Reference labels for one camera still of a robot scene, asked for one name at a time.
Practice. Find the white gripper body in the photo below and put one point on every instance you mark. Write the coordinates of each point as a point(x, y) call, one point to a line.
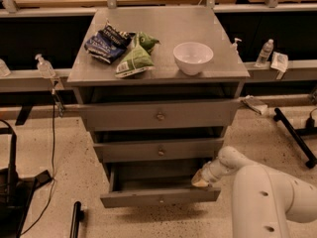
point(209, 174)

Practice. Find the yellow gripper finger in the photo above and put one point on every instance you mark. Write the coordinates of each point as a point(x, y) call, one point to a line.
point(198, 175)
point(199, 182)

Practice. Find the grey bottom drawer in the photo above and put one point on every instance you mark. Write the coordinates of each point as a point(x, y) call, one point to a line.
point(156, 183)

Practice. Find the grey drawer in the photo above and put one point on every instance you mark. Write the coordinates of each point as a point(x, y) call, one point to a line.
point(158, 150)
point(158, 114)
point(156, 183)

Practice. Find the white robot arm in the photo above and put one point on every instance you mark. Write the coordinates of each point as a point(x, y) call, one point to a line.
point(263, 199)

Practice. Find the grey middle drawer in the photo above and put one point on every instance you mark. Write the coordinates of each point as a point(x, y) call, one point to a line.
point(158, 150)

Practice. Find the grey top drawer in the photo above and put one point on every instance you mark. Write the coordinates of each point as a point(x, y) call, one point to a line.
point(158, 114)

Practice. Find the grey three-drawer cabinet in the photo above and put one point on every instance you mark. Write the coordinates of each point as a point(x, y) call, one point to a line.
point(94, 82)

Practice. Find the black stand base right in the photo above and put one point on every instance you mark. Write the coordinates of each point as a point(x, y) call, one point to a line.
point(297, 134)

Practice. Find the white bowl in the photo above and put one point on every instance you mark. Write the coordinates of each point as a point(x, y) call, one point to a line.
point(192, 58)

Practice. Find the black bar on floor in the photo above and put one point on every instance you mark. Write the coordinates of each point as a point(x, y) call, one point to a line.
point(77, 217)

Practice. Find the white paper packet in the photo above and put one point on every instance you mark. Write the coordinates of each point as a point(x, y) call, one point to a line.
point(279, 62)

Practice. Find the small pump bottle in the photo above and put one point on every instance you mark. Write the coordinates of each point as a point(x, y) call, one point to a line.
point(235, 44)

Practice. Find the green chip bag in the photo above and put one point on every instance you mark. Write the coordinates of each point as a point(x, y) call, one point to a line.
point(138, 59)

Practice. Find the clear water bottle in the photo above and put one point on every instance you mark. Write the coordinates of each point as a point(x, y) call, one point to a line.
point(264, 53)

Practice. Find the blue chip bag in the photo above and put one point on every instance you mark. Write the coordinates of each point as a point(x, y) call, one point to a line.
point(108, 44)

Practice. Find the black equipment stand left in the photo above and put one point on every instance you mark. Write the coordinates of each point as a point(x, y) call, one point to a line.
point(16, 193)

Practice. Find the clear sanitizer bottle left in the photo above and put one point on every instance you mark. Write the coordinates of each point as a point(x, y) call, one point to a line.
point(44, 67)

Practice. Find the crumpled packet on rail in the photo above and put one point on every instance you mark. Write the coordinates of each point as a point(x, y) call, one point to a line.
point(255, 104)

